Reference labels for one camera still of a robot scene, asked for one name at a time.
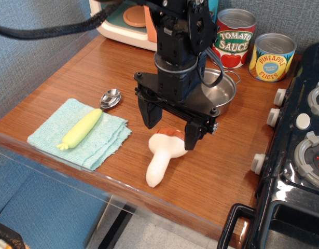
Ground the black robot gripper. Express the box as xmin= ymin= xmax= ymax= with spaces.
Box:
xmin=134 ymin=53 xmax=219 ymax=150

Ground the white plush mushroom brown cap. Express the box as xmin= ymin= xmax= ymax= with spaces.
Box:
xmin=146 ymin=128 xmax=187 ymax=188

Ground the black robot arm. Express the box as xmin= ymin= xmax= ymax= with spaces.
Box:
xmin=134 ymin=1 xmax=224 ymax=150

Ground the light blue folded cloth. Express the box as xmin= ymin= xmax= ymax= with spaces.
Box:
xmin=27 ymin=99 xmax=132 ymax=171

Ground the small stainless steel pot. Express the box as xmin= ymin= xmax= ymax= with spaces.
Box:
xmin=201 ymin=71 xmax=241 ymax=114

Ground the toy microwave oven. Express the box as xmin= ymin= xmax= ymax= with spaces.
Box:
xmin=98 ymin=1 xmax=217 ymax=57

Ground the tomato sauce can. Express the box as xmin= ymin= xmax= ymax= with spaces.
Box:
xmin=213 ymin=8 xmax=257 ymax=69

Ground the pineapple slices can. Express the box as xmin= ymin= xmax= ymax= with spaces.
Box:
xmin=249 ymin=33 xmax=297 ymax=82

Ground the black toy stove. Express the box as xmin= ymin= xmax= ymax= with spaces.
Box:
xmin=217 ymin=43 xmax=319 ymax=248

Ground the orange black object corner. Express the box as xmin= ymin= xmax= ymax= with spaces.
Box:
xmin=0 ymin=223 xmax=30 ymax=249

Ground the spoon with yellow handle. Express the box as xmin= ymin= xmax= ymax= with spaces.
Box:
xmin=56 ymin=89 xmax=121 ymax=151

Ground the black braided cable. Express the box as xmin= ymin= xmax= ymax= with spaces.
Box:
xmin=0 ymin=0 xmax=123 ymax=40

